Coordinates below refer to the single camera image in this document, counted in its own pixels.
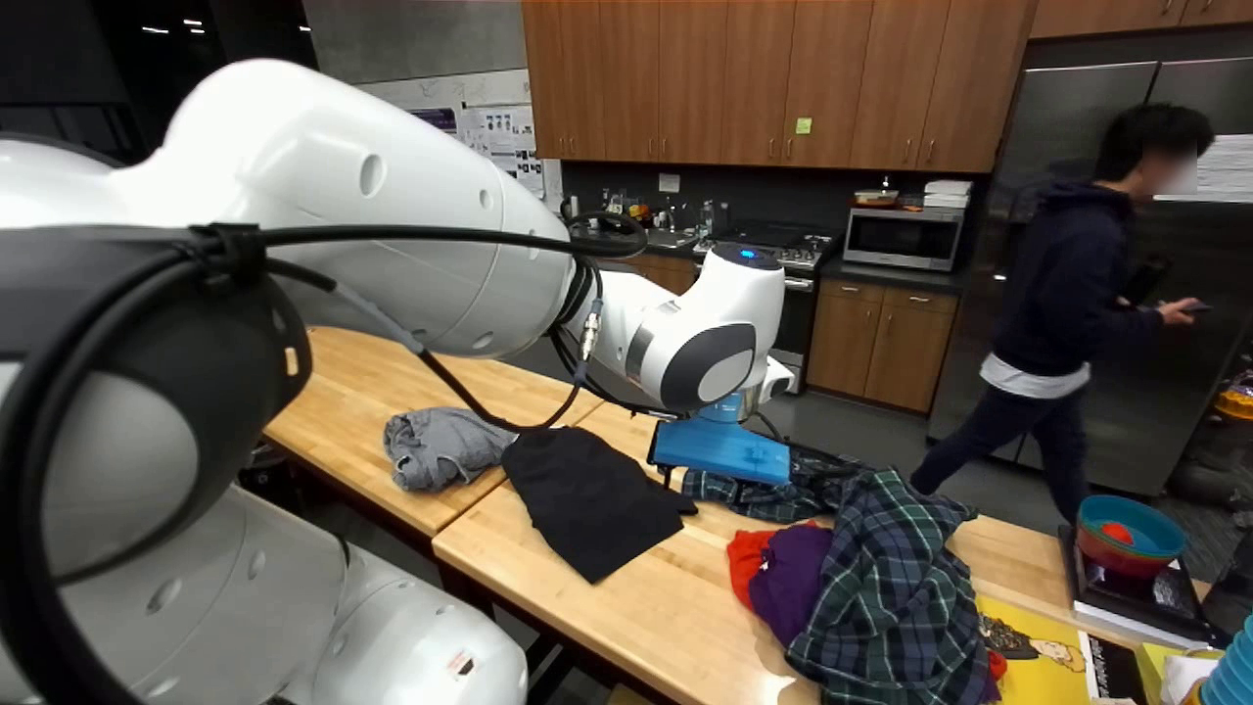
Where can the green blue checked shirt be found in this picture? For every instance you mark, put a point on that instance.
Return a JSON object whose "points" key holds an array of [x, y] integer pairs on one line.
{"points": [[888, 589]]}

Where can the yellow sticky note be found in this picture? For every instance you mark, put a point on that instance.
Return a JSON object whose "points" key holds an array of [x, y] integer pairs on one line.
{"points": [[805, 127]]}

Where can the silver microwave oven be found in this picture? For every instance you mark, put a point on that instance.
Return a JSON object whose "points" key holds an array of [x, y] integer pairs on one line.
{"points": [[901, 239]]}

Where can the purple shirt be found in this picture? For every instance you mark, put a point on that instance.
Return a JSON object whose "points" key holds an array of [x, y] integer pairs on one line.
{"points": [[788, 582]]}

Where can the yellow box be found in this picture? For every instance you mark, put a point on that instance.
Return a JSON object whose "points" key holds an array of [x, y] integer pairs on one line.
{"points": [[1040, 659]]}

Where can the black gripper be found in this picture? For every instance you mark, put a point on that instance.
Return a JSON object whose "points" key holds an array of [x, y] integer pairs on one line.
{"points": [[724, 489]]}

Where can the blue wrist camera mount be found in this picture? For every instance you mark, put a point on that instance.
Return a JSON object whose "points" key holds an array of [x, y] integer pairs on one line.
{"points": [[722, 450]]}

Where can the stack of blue cups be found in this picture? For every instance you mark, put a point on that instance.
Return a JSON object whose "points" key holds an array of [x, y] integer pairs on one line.
{"points": [[1235, 672]]}

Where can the black folded garment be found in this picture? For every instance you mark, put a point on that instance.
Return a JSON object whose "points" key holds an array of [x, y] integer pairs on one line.
{"points": [[587, 503]]}

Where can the stack of white plates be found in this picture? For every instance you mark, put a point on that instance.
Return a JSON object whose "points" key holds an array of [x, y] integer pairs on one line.
{"points": [[948, 194]]}

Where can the wooden wall cabinets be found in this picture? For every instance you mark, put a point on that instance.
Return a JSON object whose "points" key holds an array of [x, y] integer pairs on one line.
{"points": [[768, 81]]}

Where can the person in dark hoodie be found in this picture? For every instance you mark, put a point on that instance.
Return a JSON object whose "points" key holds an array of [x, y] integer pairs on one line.
{"points": [[1063, 288]]}

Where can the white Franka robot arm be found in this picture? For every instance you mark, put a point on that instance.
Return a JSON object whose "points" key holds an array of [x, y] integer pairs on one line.
{"points": [[328, 168]]}

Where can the stainless steel refrigerator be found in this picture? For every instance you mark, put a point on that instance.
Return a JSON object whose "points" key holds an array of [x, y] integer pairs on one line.
{"points": [[1160, 406]]}

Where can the built-in kitchen oven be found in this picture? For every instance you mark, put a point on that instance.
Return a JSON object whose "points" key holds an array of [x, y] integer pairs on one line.
{"points": [[808, 295]]}

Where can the teal bowl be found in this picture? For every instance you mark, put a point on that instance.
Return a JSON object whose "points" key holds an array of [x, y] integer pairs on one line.
{"points": [[1133, 522]]}

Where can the white wall poster board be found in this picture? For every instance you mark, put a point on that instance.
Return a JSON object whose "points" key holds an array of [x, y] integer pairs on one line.
{"points": [[503, 123]]}

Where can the red orange garment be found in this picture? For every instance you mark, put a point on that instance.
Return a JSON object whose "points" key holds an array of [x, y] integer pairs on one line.
{"points": [[740, 556]]}

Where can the wooden cabinet over refrigerator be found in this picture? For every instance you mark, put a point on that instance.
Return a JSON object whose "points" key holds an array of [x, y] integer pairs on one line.
{"points": [[1137, 18]]}

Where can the narrow wooden base cabinet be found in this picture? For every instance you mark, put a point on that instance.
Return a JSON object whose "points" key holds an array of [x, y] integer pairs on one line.
{"points": [[878, 342]]}

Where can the grey crumpled garment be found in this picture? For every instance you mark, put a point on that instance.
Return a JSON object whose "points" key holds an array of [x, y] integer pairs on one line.
{"points": [[435, 446]]}

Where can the white paper sheet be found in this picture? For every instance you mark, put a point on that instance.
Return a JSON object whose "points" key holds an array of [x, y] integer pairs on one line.
{"points": [[1230, 167]]}

